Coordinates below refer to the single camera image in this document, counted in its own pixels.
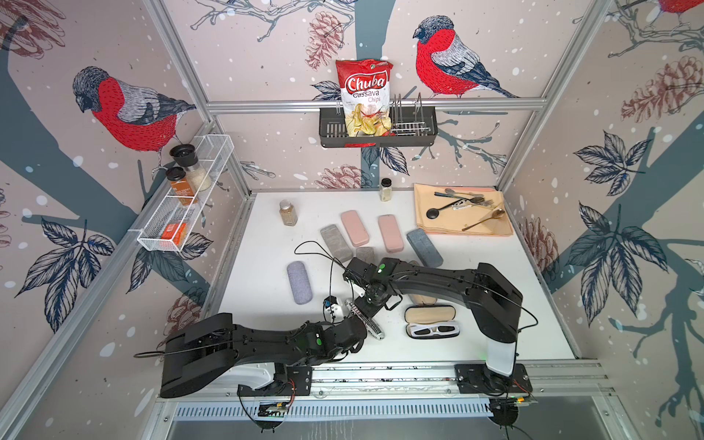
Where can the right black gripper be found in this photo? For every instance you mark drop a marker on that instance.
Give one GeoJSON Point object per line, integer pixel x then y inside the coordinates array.
{"type": "Point", "coordinates": [368, 313]}

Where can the patterned case with sunglasses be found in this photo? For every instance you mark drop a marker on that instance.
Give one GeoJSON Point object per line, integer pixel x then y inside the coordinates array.
{"type": "Point", "coordinates": [372, 327]}

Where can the pink glasses case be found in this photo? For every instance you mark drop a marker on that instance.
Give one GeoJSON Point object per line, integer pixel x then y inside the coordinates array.
{"type": "Point", "coordinates": [391, 234]}
{"type": "Point", "coordinates": [355, 229]}

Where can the brown case with sunglasses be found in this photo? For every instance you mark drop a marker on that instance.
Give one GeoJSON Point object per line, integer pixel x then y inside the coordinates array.
{"type": "Point", "coordinates": [300, 283]}

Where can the grey teal glasses case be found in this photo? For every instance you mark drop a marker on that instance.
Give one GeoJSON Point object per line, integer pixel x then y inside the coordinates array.
{"type": "Point", "coordinates": [424, 248]}

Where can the black case with glasses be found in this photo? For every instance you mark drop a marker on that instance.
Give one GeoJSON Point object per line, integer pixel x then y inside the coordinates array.
{"type": "Point", "coordinates": [431, 322]}

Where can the beige case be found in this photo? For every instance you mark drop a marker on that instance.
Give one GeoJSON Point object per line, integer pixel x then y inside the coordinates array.
{"type": "Point", "coordinates": [422, 300]}

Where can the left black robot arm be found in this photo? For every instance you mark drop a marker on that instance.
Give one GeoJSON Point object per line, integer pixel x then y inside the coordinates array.
{"type": "Point", "coordinates": [200, 353]}

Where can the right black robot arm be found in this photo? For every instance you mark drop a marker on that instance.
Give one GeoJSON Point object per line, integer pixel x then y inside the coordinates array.
{"type": "Point", "coordinates": [494, 302]}

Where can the black ladle spoon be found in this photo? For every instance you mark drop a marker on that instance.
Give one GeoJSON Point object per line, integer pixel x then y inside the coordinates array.
{"type": "Point", "coordinates": [433, 213]}

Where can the small jar at back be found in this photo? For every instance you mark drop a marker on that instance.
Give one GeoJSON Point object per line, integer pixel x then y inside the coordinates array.
{"type": "Point", "coordinates": [385, 190]}

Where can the iridescent cutlery piece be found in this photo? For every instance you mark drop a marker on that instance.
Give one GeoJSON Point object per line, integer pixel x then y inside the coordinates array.
{"type": "Point", "coordinates": [443, 194]}

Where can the silver spoon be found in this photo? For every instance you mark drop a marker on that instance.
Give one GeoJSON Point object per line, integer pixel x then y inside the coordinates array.
{"type": "Point", "coordinates": [461, 194]}

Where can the brown spice jar on table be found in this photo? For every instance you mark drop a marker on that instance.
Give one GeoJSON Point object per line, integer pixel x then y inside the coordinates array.
{"type": "Point", "coordinates": [288, 213]}

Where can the gold spoon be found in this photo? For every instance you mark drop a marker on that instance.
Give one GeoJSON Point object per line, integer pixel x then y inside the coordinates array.
{"type": "Point", "coordinates": [494, 214]}

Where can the small orange box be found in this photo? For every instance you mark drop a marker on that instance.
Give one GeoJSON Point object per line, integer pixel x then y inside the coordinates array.
{"type": "Point", "coordinates": [175, 233]}

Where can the red Chuba chips bag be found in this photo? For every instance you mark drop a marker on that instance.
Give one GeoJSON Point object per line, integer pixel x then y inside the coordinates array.
{"type": "Point", "coordinates": [365, 96]}

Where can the orange spice jar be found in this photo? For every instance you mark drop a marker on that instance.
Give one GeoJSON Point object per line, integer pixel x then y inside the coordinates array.
{"type": "Point", "coordinates": [182, 190]}

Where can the black lid salt grinder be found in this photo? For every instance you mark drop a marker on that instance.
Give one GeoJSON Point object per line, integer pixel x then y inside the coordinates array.
{"type": "Point", "coordinates": [196, 174]}

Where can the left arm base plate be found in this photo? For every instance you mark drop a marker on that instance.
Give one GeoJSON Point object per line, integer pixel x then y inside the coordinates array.
{"type": "Point", "coordinates": [287, 381]}

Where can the white patterned cutlery handle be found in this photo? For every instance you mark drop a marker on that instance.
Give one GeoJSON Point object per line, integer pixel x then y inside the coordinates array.
{"type": "Point", "coordinates": [463, 205]}

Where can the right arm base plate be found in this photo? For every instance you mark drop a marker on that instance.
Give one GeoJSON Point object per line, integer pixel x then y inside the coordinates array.
{"type": "Point", "coordinates": [476, 378]}

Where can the black wire wall basket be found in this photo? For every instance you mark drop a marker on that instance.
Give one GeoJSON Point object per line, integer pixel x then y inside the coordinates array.
{"type": "Point", "coordinates": [404, 125]}

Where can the white wire wall shelf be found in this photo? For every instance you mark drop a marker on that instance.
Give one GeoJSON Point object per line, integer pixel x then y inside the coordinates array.
{"type": "Point", "coordinates": [213, 152]}

